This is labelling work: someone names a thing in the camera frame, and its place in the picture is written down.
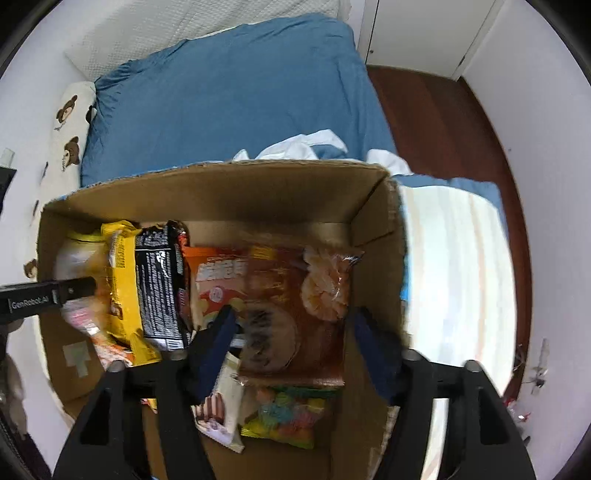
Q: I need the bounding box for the white wafer stick packet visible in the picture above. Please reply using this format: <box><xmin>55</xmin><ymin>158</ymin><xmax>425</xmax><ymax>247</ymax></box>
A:
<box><xmin>191</xmin><ymin>351</ymin><xmax>246</xmax><ymax>456</ymax></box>

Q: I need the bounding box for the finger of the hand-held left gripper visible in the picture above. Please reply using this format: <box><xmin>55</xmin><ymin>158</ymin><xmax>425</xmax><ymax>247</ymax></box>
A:
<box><xmin>51</xmin><ymin>275</ymin><xmax>98</xmax><ymax>306</ymax></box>
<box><xmin>0</xmin><ymin>166</ymin><xmax>18</xmax><ymax>219</ymax></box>

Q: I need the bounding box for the white cloth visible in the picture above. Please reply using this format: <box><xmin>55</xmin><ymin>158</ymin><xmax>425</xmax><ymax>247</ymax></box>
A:
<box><xmin>233</xmin><ymin>129</ymin><xmax>414</xmax><ymax>176</ymax></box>

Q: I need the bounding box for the white textured pillow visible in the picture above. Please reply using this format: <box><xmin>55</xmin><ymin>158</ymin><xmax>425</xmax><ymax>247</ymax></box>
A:
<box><xmin>64</xmin><ymin>0</ymin><xmax>343</xmax><ymax>80</ymax></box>

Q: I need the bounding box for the colourful candy ball packet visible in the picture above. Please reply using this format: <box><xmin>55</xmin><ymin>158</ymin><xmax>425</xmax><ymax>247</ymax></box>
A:
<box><xmin>239</xmin><ymin>385</ymin><xmax>343</xmax><ymax>451</ymax></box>

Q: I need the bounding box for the white door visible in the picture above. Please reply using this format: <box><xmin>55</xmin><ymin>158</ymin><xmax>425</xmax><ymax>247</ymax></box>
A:
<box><xmin>359</xmin><ymin>0</ymin><xmax>505</xmax><ymax>80</ymax></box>

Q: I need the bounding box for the cat print striped blanket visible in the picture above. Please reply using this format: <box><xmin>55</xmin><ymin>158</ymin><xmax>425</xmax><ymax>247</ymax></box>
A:
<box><xmin>398</xmin><ymin>185</ymin><xmax>519</xmax><ymax>480</ymax></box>

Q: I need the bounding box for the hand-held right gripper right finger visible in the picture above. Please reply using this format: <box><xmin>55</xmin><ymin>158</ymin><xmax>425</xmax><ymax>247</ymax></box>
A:
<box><xmin>346</xmin><ymin>307</ymin><xmax>536</xmax><ymax>480</ymax></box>

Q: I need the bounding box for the red white snack packet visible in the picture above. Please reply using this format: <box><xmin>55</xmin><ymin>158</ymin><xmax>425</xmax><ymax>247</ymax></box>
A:
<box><xmin>62</xmin><ymin>295</ymin><xmax>112</xmax><ymax>343</ymax></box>

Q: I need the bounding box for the bear print long pillow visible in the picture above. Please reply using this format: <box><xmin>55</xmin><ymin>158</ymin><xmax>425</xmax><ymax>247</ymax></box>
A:
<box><xmin>25</xmin><ymin>82</ymin><xmax>98</xmax><ymax>280</ymax></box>

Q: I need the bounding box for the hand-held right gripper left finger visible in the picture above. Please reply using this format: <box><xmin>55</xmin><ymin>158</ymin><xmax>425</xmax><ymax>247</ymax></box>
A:
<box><xmin>53</xmin><ymin>305</ymin><xmax>241</xmax><ymax>480</ymax></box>

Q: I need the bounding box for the orange panda biscuit packet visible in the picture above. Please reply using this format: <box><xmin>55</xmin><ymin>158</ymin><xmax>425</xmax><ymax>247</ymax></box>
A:
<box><xmin>182</xmin><ymin>247</ymin><xmax>253</xmax><ymax>331</ymax></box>

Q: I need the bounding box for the brown snack packet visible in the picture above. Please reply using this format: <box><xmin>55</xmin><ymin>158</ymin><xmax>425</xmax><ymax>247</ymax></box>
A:
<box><xmin>233</xmin><ymin>244</ymin><xmax>365</xmax><ymax>388</ymax></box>

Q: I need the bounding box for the printed cardboard box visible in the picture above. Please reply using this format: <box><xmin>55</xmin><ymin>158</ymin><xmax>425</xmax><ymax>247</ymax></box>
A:
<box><xmin>37</xmin><ymin>159</ymin><xmax>413</xmax><ymax>480</ymax></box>

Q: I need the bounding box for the blue bed sheet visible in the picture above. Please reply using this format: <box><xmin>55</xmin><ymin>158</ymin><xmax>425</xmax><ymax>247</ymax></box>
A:
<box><xmin>80</xmin><ymin>13</ymin><xmax>505</xmax><ymax>217</ymax></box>

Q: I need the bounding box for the black snack packet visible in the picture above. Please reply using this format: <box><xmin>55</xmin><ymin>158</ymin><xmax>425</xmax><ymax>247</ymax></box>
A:
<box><xmin>134</xmin><ymin>220</ymin><xmax>193</xmax><ymax>352</ymax></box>

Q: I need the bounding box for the yellow snack packet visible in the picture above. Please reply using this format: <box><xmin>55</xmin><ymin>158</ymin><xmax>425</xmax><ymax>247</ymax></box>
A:
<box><xmin>100</xmin><ymin>220</ymin><xmax>163</xmax><ymax>368</ymax></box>

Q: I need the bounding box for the clear yellow-edged snack packet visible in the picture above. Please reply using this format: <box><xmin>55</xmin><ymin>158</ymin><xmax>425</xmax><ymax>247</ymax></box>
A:
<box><xmin>55</xmin><ymin>231</ymin><xmax>112</xmax><ymax>283</ymax></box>

